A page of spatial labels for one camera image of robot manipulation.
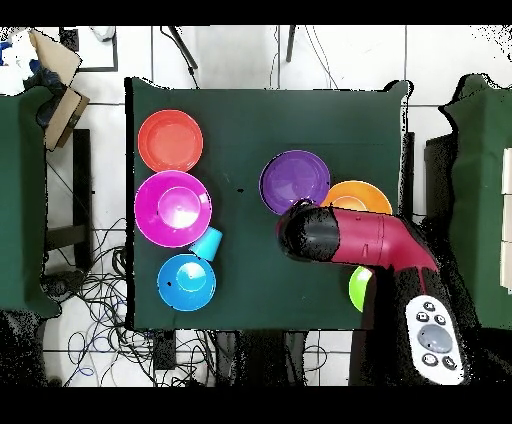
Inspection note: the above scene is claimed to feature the purple bowl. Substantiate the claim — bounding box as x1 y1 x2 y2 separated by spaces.
258 149 332 217

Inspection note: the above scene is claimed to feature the green bowl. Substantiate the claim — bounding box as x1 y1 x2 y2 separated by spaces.
348 265 374 313

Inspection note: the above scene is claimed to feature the white boxes stack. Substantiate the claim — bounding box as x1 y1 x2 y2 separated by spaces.
499 147 512 295

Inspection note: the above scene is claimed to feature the blue cup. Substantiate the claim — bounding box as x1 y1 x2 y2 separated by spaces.
188 226 224 263

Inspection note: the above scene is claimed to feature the dark green table cloth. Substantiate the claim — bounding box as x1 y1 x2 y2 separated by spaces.
124 76 413 333

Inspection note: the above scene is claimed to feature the large orange bowl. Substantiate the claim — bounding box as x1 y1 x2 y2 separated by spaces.
319 179 394 216

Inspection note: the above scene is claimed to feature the blue bowl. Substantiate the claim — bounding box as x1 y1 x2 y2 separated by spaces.
156 253 218 312

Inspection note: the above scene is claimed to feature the large magenta bowl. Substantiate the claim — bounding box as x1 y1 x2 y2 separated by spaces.
134 170 213 249

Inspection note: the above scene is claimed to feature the orange-red shallow bowl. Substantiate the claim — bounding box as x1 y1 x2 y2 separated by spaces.
137 109 204 174

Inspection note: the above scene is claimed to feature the black tripod leg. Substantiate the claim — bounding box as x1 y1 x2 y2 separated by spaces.
159 25 200 89
285 25 298 64

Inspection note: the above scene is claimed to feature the black box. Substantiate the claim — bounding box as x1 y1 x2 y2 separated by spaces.
423 133 458 221

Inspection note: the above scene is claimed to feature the black stand base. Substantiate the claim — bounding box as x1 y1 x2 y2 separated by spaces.
41 269 86 300

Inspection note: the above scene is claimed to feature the cardboard box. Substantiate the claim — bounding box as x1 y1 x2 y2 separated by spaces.
23 27 91 151

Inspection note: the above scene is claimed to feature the green cloth side table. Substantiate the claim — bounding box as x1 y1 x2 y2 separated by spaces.
437 73 512 331
0 85 61 319

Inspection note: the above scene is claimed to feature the person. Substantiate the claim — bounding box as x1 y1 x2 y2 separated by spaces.
89 25 117 43

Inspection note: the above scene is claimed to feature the tangle of floor cables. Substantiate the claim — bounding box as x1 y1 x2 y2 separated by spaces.
43 217 219 387

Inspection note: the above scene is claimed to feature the black bench frame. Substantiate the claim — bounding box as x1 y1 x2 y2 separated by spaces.
45 128 93 273

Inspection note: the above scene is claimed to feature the black square floor frame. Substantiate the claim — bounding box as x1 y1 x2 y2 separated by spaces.
59 25 120 73

